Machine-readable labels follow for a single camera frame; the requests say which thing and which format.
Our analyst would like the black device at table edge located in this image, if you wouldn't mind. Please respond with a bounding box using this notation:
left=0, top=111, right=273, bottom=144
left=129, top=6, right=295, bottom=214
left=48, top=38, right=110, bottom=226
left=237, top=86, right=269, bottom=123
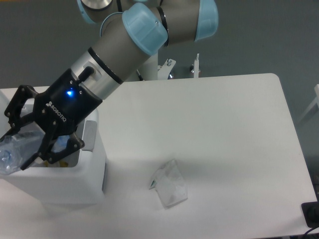
left=301, top=201, right=319, bottom=228

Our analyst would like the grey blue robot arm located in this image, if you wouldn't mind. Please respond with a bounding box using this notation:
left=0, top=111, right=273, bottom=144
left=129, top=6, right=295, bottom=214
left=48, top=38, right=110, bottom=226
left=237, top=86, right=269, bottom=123
left=0, top=0, right=218, bottom=175

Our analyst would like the white furniture leg at right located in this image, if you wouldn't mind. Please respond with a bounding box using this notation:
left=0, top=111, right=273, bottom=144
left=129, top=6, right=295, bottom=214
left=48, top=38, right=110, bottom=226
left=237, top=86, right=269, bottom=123
left=298, top=84, right=319, bottom=123

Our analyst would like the white open trash can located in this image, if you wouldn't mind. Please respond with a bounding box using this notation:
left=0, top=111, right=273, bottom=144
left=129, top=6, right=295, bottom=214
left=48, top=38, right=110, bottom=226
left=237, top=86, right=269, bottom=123
left=0, top=110, right=107, bottom=204

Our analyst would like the clear plastic water bottle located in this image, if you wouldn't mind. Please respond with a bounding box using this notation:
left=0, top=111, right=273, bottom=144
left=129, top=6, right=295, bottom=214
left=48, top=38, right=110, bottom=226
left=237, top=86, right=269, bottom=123
left=0, top=129, right=70, bottom=176

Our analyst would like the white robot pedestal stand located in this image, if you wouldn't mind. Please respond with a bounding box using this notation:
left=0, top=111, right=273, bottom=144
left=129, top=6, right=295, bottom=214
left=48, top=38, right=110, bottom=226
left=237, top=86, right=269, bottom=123
left=136, top=47, right=202, bottom=82

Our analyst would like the white paper bag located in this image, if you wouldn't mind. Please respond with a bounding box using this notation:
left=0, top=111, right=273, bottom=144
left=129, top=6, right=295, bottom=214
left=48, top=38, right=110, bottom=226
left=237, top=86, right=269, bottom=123
left=149, top=158, right=188, bottom=209

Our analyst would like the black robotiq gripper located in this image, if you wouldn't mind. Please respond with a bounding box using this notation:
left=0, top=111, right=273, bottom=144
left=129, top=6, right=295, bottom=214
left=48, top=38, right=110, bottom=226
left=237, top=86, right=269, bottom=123
left=0, top=68, right=102, bottom=170

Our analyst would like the yellow trash inside can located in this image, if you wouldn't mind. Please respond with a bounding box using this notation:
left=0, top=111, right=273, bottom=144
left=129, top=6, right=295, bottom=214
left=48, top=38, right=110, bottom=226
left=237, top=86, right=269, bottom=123
left=44, top=160, right=68, bottom=168

